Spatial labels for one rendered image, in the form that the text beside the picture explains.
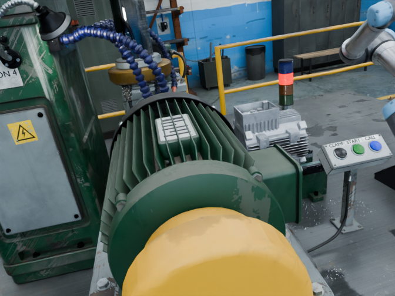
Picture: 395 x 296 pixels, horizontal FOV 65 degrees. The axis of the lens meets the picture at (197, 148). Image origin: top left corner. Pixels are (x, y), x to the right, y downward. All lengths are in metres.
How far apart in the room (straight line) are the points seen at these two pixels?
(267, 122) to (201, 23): 5.21
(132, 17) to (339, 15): 6.16
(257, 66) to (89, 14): 3.31
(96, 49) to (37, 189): 3.24
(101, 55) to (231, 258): 3.89
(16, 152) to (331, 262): 0.85
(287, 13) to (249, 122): 5.35
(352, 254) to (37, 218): 0.85
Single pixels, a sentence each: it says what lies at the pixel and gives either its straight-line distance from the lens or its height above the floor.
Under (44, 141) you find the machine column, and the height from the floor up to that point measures 1.22.
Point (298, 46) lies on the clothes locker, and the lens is 6.45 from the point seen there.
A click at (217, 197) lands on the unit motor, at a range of 0.25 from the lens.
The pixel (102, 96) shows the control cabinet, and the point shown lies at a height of 0.58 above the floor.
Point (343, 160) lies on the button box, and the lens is 0.90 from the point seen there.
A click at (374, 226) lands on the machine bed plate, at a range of 1.10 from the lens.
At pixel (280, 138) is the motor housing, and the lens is 1.01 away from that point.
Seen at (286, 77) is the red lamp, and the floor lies 1.15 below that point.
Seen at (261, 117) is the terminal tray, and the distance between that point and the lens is 1.00.
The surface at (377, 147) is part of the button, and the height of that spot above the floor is 1.07.
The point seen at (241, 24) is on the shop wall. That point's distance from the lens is 6.40.
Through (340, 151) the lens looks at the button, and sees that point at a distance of 0.90.
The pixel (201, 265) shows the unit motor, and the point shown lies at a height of 1.34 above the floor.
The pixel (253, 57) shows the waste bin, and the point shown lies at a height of 0.44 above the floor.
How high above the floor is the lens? 1.47
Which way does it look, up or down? 25 degrees down
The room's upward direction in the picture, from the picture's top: 8 degrees counter-clockwise
